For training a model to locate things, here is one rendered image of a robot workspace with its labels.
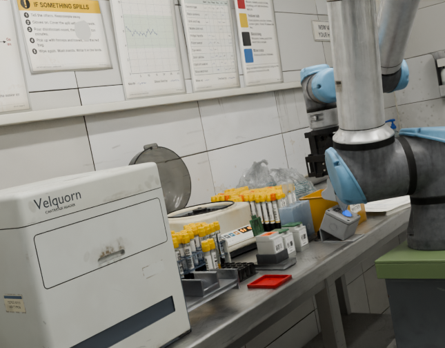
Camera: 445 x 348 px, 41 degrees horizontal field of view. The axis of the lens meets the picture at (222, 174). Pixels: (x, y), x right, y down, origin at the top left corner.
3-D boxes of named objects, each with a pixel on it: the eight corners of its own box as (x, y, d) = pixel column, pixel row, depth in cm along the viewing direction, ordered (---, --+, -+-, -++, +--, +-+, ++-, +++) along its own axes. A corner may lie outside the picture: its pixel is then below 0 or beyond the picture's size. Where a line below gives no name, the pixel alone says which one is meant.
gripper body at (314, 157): (322, 175, 156) (314, 129, 155) (352, 171, 151) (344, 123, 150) (308, 180, 150) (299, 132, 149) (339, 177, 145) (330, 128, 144)
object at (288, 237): (288, 259, 141) (283, 231, 140) (271, 259, 143) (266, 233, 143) (297, 255, 144) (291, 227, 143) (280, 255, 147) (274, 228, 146)
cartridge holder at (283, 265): (284, 270, 132) (281, 254, 131) (252, 270, 137) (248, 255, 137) (297, 263, 136) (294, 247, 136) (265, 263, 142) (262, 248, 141)
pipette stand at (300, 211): (303, 246, 152) (297, 207, 151) (279, 246, 156) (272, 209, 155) (320, 235, 160) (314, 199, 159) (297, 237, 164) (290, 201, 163)
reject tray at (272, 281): (275, 288, 119) (274, 284, 119) (247, 288, 123) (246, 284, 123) (292, 277, 124) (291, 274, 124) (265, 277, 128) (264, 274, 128)
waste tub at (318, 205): (349, 231, 158) (343, 194, 158) (304, 233, 166) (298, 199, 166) (368, 219, 169) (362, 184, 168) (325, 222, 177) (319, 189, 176)
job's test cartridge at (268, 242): (277, 263, 133) (271, 235, 133) (259, 263, 137) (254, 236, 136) (286, 257, 137) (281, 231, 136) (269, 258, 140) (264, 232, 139)
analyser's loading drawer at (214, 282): (172, 328, 101) (165, 298, 100) (143, 326, 105) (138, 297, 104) (241, 288, 117) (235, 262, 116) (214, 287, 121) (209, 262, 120)
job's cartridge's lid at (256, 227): (250, 217, 136) (248, 217, 136) (255, 237, 136) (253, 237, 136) (259, 213, 139) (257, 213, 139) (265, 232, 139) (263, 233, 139)
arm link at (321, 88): (362, 61, 132) (349, 66, 143) (312, 69, 132) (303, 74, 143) (368, 96, 133) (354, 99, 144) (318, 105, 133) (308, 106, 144)
